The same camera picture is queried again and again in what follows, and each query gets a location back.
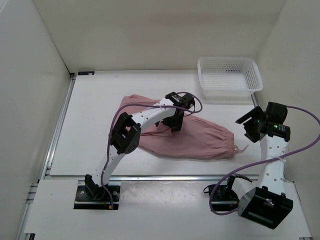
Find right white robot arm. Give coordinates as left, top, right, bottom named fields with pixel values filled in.
left=224, top=102, right=293, bottom=230

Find aluminium frame rail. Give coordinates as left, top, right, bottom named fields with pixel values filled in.
left=109, top=175, right=223, bottom=182

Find pink trousers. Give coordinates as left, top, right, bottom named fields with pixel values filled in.
left=120, top=93, right=250, bottom=161

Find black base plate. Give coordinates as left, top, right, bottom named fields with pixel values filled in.
left=212, top=184, right=239, bottom=203
left=73, top=183, right=121, bottom=211

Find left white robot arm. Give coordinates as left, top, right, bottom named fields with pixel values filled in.
left=84, top=92, right=196, bottom=201

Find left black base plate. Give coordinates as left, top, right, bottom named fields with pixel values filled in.
left=73, top=183, right=121, bottom=211

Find white plastic basket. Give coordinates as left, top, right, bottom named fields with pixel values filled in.
left=197, top=56, right=263, bottom=99

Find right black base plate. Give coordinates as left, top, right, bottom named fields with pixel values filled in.
left=212, top=184, right=239, bottom=203

